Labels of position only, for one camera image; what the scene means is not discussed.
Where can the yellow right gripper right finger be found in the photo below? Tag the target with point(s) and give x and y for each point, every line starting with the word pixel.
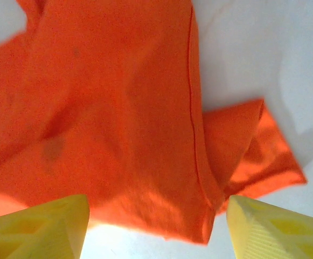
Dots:
pixel 253 224

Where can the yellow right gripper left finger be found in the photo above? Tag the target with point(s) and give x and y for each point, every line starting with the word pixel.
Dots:
pixel 56 215

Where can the orange t-shirt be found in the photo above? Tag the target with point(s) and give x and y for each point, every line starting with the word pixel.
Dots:
pixel 118 108

